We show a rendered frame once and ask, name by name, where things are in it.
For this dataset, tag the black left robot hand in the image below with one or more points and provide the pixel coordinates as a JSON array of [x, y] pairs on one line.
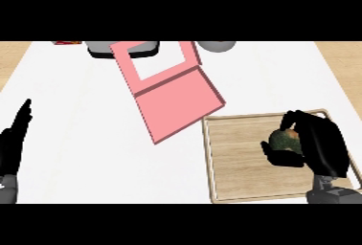
[[10, 140]]

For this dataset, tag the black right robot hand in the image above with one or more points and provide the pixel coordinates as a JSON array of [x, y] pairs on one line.
[[320, 143]]

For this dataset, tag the green squash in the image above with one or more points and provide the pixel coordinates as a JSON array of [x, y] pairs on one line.
[[283, 140]]

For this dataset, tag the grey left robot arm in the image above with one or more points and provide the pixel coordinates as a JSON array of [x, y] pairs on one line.
[[7, 189]]

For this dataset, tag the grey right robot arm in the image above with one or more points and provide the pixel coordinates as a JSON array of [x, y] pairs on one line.
[[332, 191]]

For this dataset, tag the pale wooden tray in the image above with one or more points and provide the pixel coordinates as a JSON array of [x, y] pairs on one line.
[[245, 159]]

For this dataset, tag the pink cardboard box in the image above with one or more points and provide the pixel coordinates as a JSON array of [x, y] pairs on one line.
[[171, 92]]

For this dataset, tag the red flat object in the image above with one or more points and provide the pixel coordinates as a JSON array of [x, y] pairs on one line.
[[66, 42]]

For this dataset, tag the grey rounded object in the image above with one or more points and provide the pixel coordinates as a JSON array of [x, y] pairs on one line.
[[215, 46]]

